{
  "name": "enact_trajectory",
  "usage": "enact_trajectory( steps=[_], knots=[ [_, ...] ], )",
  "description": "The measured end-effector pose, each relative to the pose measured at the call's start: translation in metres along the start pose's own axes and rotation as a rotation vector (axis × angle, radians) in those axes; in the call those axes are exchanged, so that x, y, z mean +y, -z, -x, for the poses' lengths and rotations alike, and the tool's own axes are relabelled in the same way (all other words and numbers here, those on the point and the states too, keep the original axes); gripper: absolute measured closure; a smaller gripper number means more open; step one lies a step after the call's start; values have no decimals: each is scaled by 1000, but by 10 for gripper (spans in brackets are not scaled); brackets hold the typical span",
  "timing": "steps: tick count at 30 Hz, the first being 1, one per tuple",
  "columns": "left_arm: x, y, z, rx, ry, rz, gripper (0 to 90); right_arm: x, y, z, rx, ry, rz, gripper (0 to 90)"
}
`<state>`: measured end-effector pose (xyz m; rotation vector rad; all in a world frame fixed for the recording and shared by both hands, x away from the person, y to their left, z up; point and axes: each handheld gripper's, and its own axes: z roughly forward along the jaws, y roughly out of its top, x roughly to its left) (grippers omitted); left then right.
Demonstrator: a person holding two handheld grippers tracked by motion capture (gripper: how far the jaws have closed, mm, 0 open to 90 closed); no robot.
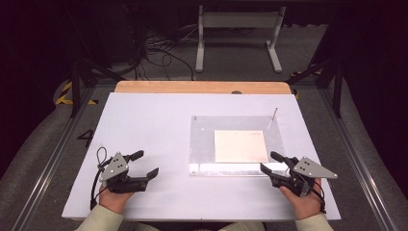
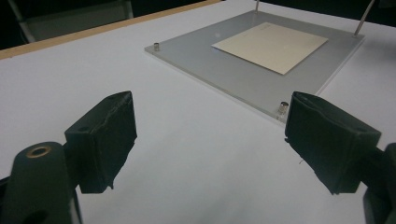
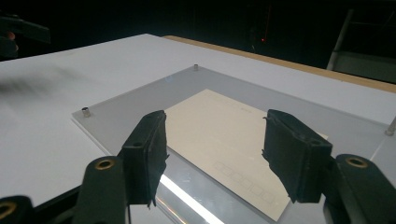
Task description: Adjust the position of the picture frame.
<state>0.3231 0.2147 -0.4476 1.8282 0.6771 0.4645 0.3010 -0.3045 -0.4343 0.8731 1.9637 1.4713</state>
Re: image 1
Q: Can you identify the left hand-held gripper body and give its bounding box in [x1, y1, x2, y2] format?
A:
[99, 151, 152, 194]

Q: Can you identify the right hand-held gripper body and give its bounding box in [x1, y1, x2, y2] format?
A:
[270, 156, 339, 198]

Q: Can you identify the beige paper sheet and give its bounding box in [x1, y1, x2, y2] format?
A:
[214, 129, 269, 165]

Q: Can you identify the clear acrylic frame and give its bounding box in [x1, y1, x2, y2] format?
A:
[188, 115, 290, 178]

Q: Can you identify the person's left hand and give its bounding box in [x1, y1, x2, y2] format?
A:
[98, 184, 136, 215]

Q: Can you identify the person's right hand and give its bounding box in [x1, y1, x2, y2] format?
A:
[279, 177, 325, 221]

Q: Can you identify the white board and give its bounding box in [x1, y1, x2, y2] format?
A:
[61, 91, 342, 222]

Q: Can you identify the black metal stand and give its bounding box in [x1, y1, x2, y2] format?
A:
[286, 57, 346, 119]
[64, 6, 128, 119]

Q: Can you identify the wooden table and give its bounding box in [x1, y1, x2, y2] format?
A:
[114, 80, 293, 96]

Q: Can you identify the white metal stand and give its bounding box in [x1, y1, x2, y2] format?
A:
[194, 4, 288, 74]

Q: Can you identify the right hand-held gripper black cable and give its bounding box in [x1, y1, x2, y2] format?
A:
[307, 180, 328, 215]

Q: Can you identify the hand-held gripper black cable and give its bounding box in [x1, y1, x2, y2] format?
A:
[307, 180, 328, 215]
[89, 146, 114, 212]

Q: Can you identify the left hand-held gripper black cable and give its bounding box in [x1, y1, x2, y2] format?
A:
[89, 146, 114, 212]

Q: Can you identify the metal frame pin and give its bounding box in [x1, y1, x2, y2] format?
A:
[267, 107, 279, 130]

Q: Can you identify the aluminium rail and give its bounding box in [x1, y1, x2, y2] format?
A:
[318, 87, 399, 231]
[10, 86, 98, 231]

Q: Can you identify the tangle of black floor cables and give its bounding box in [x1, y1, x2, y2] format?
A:
[127, 23, 206, 82]

